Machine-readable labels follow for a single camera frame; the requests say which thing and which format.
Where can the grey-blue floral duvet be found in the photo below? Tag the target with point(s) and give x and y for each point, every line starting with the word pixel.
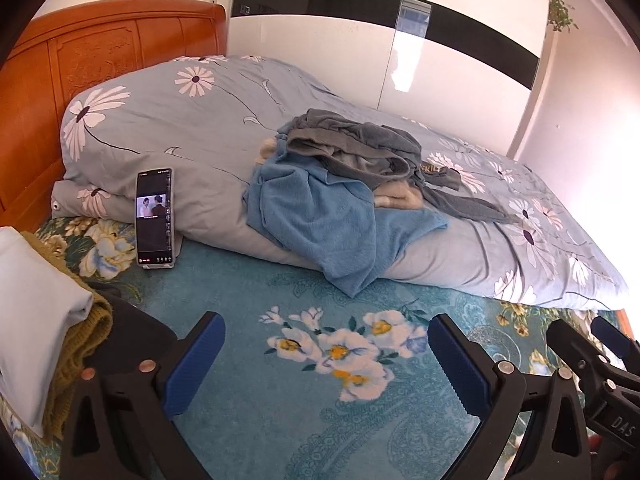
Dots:
pixel 190 125

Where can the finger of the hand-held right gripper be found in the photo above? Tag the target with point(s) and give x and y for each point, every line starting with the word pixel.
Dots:
pixel 617 337
pixel 575 350

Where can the smartphone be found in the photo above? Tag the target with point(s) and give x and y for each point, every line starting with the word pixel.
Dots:
pixel 155 225

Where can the black garment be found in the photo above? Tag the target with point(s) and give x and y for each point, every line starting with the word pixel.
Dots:
pixel 135 330

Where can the teal floral bedsheet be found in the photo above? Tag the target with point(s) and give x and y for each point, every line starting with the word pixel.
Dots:
pixel 280 290

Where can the olive knitted sweater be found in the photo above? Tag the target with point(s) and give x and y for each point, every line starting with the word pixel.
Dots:
pixel 85 340

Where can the white folded garment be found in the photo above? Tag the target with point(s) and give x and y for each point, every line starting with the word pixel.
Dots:
pixel 35 310

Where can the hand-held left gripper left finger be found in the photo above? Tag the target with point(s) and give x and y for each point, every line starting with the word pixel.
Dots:
pixel 192 367

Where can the hanging green plant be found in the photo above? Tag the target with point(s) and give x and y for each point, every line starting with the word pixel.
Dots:
pixel 562 12

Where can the beige garment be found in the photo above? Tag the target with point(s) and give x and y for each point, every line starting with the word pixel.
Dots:
pixel 395 199

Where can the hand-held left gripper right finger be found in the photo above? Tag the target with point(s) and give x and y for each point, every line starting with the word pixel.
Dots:
pixel 457 365

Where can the wooden headboard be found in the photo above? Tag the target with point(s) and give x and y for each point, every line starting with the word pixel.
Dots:
pixel 45 75

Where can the grey sweatshirt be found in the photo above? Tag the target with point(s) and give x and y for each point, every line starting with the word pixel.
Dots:
pixel 360 147

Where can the white wardrobe with black stripe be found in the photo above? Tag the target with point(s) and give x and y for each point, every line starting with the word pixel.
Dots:
pixel 350 40

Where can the blue garment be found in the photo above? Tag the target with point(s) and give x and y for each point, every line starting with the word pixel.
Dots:
pixel 320 215

